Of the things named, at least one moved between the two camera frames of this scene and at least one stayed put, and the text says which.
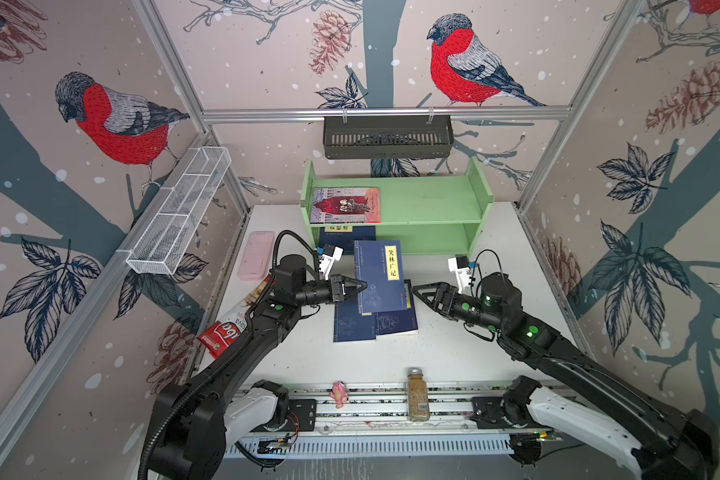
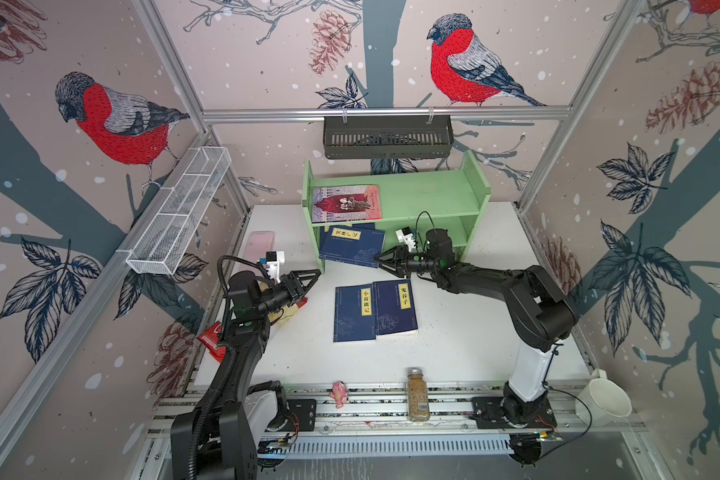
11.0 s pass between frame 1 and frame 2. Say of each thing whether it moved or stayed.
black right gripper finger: moved
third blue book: stayed
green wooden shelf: stayed
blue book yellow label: stayed
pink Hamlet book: stayed
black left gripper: moved
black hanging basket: stayed
